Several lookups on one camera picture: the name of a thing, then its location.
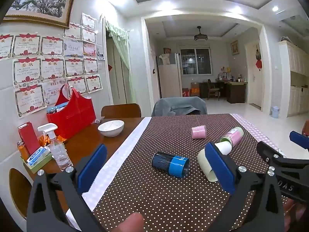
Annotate white bowl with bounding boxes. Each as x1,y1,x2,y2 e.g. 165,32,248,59
98,120,125,137

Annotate white cabinet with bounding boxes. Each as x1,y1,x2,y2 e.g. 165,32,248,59
278,40,309,118

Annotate framed blossom painting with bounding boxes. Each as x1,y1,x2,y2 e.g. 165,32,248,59
2,0,77,29

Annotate white door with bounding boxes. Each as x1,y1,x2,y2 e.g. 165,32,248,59
244,42,263,108

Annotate dark blue cup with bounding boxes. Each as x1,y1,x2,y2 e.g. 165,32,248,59
151,151,190,178

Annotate dark wooden chair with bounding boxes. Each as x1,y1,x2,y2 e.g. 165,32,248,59
207,79,221,101

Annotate white refrigerator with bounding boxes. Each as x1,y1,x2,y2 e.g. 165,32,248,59
156,52,183,99

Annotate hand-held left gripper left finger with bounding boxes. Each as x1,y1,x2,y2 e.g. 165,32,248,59
26,144,108,232

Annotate wooden chair with round back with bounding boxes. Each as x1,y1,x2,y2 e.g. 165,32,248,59
0,168,37,232

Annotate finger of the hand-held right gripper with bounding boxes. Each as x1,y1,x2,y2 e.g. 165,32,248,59
256,141,290,172
289,130,309,151

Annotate green door curtain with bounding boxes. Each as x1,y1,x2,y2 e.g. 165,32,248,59
104,18,134,104

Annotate window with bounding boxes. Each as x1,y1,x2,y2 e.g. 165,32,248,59
179,48,213,76

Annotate cream paper cup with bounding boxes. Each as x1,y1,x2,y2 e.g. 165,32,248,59
197,141,233,182

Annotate cardboard box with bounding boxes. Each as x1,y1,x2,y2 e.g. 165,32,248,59
191,82,201,97

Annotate red box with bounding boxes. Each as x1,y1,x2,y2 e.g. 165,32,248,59
18,122,40,155

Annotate brown polka dot tablecloth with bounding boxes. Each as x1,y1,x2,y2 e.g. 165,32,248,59
65,113,286,225
93,113,290,232

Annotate person's left hand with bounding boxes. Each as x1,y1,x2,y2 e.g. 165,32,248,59
118,212,145,232

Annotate chair with grey cover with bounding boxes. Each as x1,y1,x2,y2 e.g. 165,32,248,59
151,97,208,117

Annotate green tray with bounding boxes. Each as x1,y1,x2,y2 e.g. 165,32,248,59
20,152,54,174

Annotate group of wall certificates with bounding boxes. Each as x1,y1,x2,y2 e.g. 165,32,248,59
0,12,103,119

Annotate red bag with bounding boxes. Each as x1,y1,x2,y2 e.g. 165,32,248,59
46,84,96,142

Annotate brown wooden chair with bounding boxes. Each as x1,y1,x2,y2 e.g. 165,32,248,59
101,103,142,118

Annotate orange snack packets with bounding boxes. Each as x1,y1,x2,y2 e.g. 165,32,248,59
39,134,67,146

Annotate blue tissue packet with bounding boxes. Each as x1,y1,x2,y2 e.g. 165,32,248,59
26,146,51,166

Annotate person's right hand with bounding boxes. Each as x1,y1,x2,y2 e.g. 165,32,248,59
283,197,309,224

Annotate ceiling fan lamp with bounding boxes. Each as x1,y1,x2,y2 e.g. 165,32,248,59
194,26,208,42

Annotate red door ornament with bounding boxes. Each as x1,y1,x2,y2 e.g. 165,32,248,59
255,44,263,71

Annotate dark wooden desk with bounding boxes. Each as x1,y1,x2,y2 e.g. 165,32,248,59
200,80,248,103

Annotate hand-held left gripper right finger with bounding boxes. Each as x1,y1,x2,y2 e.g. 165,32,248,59
205,142,284,232

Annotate clear spray bottle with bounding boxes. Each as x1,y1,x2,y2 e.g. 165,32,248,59
37,123,73,171

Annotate orange bottle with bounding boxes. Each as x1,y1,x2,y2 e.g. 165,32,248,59
17,141,29,161

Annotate pink and green cup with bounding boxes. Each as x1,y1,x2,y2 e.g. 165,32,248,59
219,127,244,148

